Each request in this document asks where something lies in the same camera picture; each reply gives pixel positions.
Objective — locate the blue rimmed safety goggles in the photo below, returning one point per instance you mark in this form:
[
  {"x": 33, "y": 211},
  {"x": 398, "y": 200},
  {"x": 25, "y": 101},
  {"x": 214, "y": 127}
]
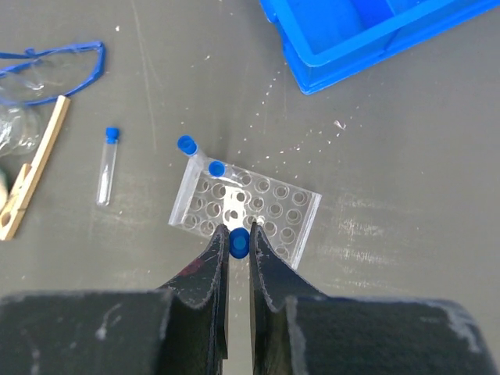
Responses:
[{"x": 40, "y": 77}]

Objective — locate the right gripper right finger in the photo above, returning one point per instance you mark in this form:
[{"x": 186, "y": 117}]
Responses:
[{"x": 297, "y": 329}]

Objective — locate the clear acrylic tube rack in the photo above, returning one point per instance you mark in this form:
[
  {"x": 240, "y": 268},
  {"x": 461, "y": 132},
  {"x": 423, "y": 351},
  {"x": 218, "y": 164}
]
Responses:
[{"x": 285, "y": 212}]

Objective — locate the wooden test tube clamp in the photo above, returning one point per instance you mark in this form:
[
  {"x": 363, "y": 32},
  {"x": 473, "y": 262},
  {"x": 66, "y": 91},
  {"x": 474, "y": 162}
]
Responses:
[{"x": 30, "y": 173}]

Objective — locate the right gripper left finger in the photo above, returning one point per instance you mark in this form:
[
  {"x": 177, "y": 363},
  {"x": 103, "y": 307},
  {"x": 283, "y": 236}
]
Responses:
[{"x": 177, "y": 328}]

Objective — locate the blue plastic divided bin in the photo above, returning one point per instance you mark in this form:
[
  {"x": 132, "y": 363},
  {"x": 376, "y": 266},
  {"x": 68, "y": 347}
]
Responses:
[{"x": 327, "y": 41}]

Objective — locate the blue capped test tube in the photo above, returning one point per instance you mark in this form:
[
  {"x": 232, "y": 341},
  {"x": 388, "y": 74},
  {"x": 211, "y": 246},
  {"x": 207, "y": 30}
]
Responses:
[
  {"x": 107, "y": 167},
  {"x": 192, "y": 150},
  {"x": 221, "y": 171},
  {"x": 239, "y": 243}
]

